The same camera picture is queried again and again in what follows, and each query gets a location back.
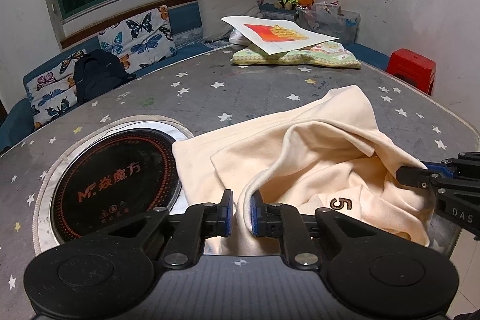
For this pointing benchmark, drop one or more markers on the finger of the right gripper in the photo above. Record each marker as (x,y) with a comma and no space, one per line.
(417,177)

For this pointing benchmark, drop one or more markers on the clear plastic storage box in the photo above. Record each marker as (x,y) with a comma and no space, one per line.
(331,20)

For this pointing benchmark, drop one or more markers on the butterfly cushion at sofa end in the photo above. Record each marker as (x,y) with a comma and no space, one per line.
(53,93)

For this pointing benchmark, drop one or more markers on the grey pillow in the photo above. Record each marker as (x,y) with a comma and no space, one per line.
(212,12)

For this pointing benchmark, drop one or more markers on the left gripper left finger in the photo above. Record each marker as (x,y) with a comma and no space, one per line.
(191,229)

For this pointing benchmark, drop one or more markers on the red plastic stool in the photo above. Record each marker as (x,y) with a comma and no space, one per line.
(414,69)

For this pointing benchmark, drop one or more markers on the white poster with red print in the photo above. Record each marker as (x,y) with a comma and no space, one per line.
(275,36)

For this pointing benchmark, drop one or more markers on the round black induction cooktop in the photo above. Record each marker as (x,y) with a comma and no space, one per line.
(120,176)

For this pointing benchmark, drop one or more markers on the green patterned folded blanket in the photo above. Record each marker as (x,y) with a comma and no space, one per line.
(327,54)

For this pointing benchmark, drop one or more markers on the cream sweater with number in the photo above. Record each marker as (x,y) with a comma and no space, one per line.
(328,153)

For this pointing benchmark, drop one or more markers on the butterfly cushion near window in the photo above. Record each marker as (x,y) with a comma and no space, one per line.
(140,41)

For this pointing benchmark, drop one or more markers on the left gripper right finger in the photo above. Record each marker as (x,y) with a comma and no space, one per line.
(294,231)

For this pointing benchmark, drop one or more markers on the dark blue backpack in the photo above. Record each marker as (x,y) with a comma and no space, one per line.
(97,73)

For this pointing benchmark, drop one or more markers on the orange plush toy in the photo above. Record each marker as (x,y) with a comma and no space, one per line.
(305,4)

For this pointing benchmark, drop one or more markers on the blue sofa bench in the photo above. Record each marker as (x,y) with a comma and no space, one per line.
(185,24)

